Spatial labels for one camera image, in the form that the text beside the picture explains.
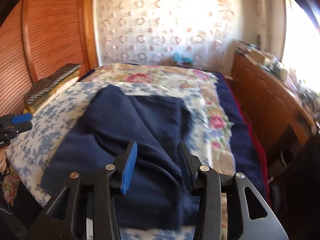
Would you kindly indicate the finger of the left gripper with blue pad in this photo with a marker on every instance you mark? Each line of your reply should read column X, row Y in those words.
column 11, row 119

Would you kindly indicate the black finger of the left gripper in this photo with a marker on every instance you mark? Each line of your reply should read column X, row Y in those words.
column 19, row 128

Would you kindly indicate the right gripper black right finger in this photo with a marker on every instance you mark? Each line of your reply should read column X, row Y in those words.
column 248, row 214

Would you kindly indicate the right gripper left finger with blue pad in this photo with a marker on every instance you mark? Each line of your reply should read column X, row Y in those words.
column 65, row 214

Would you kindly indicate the navy blue printed t-shirt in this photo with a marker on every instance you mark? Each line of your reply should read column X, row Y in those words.
column 139, row 135

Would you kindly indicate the person's left hand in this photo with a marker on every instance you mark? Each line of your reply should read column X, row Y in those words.
column 3, row 164

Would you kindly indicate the yellow cushion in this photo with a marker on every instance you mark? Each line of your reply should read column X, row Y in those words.
column 30, row 110

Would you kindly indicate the blue floral white sheet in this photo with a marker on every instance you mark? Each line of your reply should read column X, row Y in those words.
column 88, row 125

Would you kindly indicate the dark patterned folded cloth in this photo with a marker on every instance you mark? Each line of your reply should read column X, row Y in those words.
column 47, row 84

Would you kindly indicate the navy blue blanket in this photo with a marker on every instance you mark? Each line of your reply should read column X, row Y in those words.
column 242, row 147

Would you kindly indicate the red blanket edge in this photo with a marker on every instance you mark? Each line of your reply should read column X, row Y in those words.
column 259, row 149

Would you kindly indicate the wooden louvered wardrobe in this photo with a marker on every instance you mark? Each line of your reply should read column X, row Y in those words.
column 38, row 37

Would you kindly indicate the wooden sideboard cabinet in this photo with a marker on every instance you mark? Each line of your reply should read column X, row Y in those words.
column 280, row 122

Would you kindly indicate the floral bedspread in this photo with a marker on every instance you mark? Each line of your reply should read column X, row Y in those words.
column 175, row 79

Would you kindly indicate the cardboard box on sideboard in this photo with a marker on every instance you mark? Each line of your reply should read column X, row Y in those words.
column 257, row 56

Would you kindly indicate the light blue box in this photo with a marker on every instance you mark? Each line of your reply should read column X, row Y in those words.
column 181, row 61

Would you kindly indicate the white circle-patterned curtain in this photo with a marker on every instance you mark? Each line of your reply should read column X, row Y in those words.
column 149, row 32

